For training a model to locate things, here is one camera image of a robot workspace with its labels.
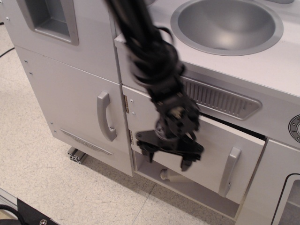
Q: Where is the white toy fridge cabinet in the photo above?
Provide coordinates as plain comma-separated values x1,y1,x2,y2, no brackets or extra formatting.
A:
0,0,133,175

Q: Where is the white toy kitchen unit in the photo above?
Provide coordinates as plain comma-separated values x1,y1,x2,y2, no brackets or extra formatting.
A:
115,0,300,225

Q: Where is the grey fridge door handle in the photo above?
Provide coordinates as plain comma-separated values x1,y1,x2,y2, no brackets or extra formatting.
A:
97,91,117,142

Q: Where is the aluminium extrusion foot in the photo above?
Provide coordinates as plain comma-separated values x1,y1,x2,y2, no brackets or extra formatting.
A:
67,147,88,165

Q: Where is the metal door hinge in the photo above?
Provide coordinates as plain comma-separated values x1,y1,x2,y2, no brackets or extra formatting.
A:
124,95,129,113
129,130,134,145

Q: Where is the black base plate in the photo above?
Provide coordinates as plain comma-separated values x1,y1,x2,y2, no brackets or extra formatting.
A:
0,198,62,225

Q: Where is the white cabinet door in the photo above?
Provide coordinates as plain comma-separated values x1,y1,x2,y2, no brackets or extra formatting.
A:
122,85,265,203

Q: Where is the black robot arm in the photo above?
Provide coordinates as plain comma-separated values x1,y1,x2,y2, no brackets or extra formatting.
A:
106,0,203,171

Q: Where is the silver round sink bowl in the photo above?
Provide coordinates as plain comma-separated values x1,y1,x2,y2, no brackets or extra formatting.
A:
171,0,284,56

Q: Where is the grey vent grille panel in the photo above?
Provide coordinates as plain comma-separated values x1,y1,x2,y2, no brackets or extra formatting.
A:
182,77,262,120

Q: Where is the white toy bottle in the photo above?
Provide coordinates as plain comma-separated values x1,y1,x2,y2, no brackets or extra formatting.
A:
160,169,193,183

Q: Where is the black round dial knob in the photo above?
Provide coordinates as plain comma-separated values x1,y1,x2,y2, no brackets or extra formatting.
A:
288,115,300,143

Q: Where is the lower metal door hinge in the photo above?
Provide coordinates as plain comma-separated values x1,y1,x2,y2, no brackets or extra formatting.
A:
129,130,134,145

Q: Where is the aluminium frame rail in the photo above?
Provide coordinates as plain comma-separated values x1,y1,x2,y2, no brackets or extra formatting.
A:
0,188,17,219

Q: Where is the upper metal door hinge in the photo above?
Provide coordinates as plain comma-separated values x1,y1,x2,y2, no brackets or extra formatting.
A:
124,95,129,113

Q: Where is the grey recessed dispenser panel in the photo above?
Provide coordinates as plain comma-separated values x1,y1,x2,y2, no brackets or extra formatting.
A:
17,0,79,46

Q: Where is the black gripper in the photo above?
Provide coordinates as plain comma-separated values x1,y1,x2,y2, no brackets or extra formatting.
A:
135,130,204,172

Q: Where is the white oven door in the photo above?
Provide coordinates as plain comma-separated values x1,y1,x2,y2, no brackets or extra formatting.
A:
236,139,300,225

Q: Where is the grey cabinet door handle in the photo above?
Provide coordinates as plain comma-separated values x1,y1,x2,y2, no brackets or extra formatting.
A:
218,147,241,197

